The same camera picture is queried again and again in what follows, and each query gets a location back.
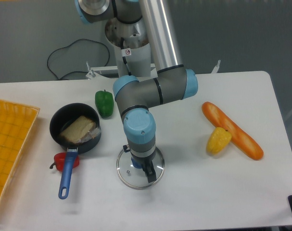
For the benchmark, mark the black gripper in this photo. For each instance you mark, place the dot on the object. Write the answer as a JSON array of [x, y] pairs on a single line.
[[144, 160]]

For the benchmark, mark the glass pot lid blue knob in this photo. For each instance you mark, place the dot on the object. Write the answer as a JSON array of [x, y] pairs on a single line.
[[135, 178]]

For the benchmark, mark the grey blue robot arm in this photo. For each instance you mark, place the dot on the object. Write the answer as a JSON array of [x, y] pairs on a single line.
[[151, 72]]

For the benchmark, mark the bread slice in pot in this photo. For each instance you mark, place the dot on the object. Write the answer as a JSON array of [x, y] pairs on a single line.
[[77, 129]]

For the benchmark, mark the clear plastic wrap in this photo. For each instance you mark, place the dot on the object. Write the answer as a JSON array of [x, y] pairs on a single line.
[[91, 134]]

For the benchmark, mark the yellow bell pepper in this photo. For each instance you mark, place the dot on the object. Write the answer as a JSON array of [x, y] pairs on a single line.
[[218, 140]]

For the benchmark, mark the green bell pepper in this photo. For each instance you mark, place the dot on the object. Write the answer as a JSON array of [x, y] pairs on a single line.
[[104, 102]]

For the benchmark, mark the orange baguette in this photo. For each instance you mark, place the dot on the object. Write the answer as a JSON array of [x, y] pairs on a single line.
[[240, 138]]

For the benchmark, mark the red bell pepper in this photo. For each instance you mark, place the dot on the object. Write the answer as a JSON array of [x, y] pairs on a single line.
[[59, 161]]

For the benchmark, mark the yellow woven basket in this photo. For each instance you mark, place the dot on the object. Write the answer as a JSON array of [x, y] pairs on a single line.
[[16, 122]]

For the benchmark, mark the black saucepan blue handle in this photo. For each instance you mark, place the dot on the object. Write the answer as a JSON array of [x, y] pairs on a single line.
[[64, 117]]

